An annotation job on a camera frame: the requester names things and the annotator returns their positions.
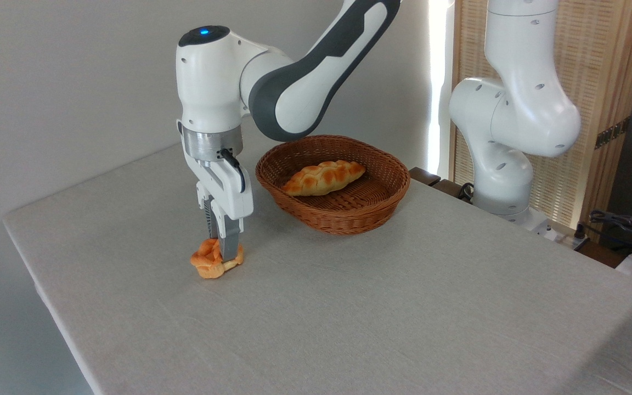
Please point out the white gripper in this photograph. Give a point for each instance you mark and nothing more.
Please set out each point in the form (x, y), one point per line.
(228, 189)

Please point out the round orange bread bun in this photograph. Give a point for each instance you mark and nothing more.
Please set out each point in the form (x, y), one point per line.
(205, 263)

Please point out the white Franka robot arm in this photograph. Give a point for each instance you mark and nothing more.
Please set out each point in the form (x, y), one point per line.
(305, 88)

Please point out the long braided bread loaf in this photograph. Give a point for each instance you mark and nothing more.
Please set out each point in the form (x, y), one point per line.
(321, 178)

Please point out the brown wicker basket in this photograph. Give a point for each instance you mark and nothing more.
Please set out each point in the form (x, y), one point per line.
(349, 211)

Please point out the grey tablecloth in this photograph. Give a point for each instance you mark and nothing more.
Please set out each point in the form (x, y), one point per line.
(349, 307)

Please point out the dark brown wooden bench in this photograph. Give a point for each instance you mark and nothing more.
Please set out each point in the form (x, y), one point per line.
(431, 178)

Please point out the dark metal screen hinge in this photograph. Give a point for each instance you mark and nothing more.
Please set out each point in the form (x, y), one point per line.
(612, 133)

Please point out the wooden slatted folding screen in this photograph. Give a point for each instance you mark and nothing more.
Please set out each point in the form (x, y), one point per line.
(601, 66)

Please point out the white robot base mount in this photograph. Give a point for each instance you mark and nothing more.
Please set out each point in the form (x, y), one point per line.
(538, 222)

